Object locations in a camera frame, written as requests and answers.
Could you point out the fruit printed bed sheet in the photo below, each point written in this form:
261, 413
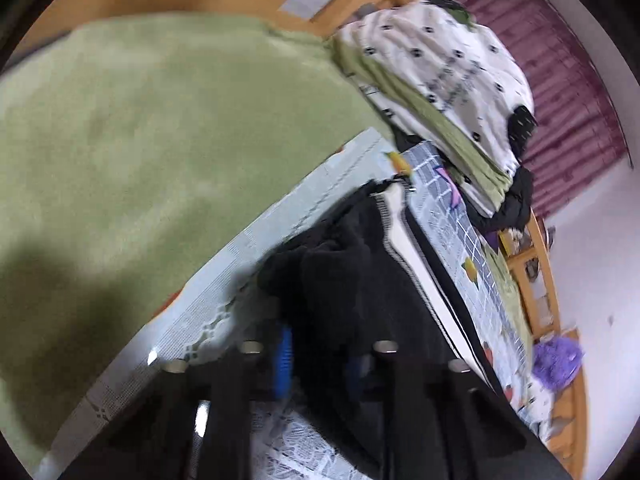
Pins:
450, 220

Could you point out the white dotted folded quilt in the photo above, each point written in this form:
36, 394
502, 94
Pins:
450, 60

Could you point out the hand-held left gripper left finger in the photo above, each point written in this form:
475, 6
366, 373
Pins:
281, 360

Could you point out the maroon curtain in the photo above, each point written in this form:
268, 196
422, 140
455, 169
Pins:
565, 85

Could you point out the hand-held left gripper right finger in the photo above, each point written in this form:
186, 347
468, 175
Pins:
356, 371

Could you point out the green bed sheet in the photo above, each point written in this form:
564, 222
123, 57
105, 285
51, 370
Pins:
150, 135

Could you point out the black jacket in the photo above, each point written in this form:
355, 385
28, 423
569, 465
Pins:
510, 205

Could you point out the purple plush toy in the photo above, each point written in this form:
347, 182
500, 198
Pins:
557, 360

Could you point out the black pants with striped waistband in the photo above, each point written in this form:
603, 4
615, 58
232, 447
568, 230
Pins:
340, 280

